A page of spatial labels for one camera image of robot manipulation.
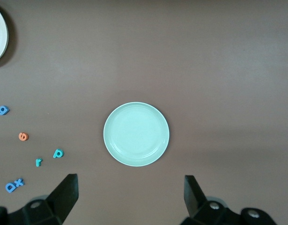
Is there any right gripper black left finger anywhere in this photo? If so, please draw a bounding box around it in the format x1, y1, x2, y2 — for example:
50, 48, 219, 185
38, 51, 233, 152
0, 173, 78, 225

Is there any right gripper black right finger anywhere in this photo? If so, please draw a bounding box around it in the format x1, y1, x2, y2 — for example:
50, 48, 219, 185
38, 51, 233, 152
184, 175, 278, 225

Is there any teal foam letter p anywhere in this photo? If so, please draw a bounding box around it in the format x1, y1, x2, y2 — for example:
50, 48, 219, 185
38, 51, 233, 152
52, 148, 65, 159

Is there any blue foam letter D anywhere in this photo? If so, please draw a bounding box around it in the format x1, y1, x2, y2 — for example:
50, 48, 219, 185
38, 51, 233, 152
5, 180, 18, 194

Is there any green plate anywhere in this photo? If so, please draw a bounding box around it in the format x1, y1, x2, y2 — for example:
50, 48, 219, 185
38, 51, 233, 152
103, 101, 170, 167

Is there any brown table cover mat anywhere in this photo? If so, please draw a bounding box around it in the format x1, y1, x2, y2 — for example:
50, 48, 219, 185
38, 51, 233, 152
0, 0, 288, 225

